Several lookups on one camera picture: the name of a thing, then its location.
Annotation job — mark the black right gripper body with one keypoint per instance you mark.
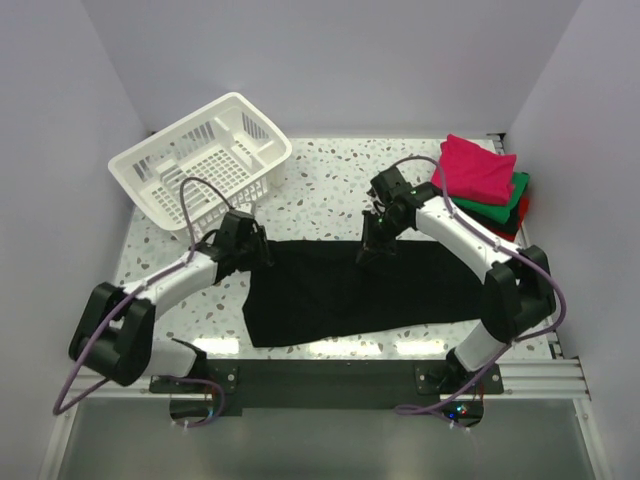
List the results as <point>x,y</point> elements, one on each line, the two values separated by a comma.
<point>380,234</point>

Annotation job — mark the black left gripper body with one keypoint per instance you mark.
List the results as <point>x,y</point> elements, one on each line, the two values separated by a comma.
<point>253,254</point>

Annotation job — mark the black t shirt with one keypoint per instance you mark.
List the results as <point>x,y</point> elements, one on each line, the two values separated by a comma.
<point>316,290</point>
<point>509,228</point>

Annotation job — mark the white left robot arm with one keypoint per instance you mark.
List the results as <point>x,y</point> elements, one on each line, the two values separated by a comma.
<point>115,334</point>

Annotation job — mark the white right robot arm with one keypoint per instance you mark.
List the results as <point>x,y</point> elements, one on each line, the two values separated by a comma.
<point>516,292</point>

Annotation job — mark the white plastic laundry basket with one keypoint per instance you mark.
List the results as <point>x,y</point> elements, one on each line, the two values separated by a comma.
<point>225,154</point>

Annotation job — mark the pink folded t shirt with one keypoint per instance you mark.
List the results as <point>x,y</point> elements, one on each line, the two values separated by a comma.
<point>472,172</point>

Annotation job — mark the green folded t shirt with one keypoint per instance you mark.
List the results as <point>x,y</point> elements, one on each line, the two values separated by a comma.
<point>498,213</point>

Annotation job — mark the black folded t shirt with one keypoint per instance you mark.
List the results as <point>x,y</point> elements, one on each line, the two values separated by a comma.
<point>509,228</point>

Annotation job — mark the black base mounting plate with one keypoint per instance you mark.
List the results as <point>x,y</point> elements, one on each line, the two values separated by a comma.
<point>327,384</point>

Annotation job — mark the red folded t shirt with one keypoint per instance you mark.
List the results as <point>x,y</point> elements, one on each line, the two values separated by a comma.
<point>522,207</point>

